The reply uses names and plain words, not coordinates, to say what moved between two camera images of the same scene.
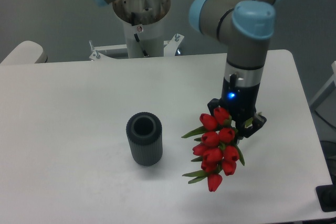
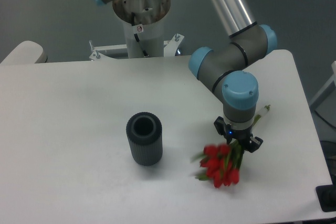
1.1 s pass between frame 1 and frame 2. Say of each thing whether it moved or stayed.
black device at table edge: stayed
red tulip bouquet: moved
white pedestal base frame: stayed
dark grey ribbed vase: stayed
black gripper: moved
